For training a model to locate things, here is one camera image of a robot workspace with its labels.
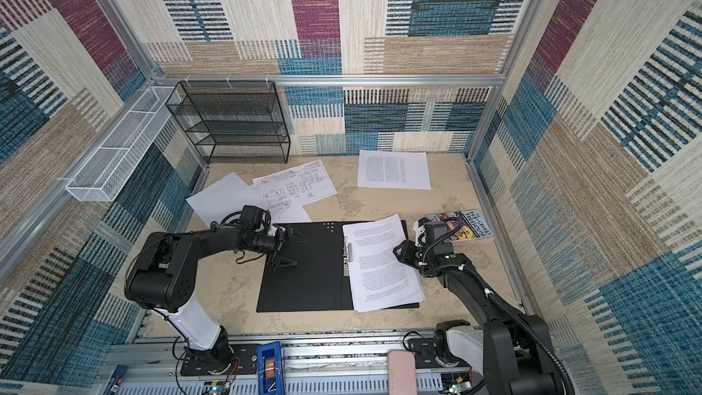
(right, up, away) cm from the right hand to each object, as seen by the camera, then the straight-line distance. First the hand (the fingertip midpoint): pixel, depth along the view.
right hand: (398, 255), depth 87 cm
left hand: (-30, +2, +2) cm, 30 cm away
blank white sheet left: (-65, +17, +22) cm, 71 cm away
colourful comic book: (+27, +8, +10) cm, 30 cm away
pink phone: (-2, -25, -17) cm, 30 cm away
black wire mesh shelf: (-61, +47, +23) cm, 81 cm away
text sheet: (-6, -7, 0) cm, 9 cm away
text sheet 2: (+3, +28, +28) cm, 40 cm away
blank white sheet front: (-36, +11, +17) cm, 41 cm away
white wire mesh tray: (-78, +25, -16) cm, 83 cm away
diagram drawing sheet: (-38, +21, +24) cm, 49 cm away
